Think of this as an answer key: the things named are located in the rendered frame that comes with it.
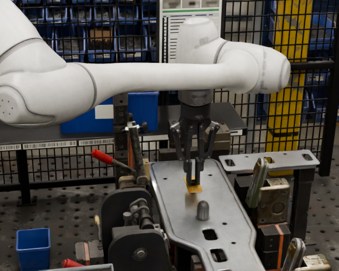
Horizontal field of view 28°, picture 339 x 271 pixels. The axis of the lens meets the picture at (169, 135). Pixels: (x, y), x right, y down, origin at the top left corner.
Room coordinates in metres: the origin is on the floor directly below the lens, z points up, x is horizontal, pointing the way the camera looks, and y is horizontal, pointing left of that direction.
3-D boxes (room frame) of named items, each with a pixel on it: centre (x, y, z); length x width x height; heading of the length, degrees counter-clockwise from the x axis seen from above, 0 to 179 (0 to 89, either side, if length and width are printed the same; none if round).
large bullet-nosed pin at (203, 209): (1.46, -0.09, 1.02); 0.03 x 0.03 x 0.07
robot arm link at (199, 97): (1.59, -0.06, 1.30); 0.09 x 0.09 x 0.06
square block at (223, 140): (1.88, -0.14, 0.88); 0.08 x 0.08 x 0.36; 11
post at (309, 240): (1.81, -0.41, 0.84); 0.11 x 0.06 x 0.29; 101
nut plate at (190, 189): (1.59, -0.06, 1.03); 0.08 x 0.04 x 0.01; 10
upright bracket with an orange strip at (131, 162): (1.66, 0.11, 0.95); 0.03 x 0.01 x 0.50; 11
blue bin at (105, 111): (1.98, 0.19, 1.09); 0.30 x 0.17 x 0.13; 95
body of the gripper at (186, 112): (1.59, -0.06, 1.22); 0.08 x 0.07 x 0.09; 100
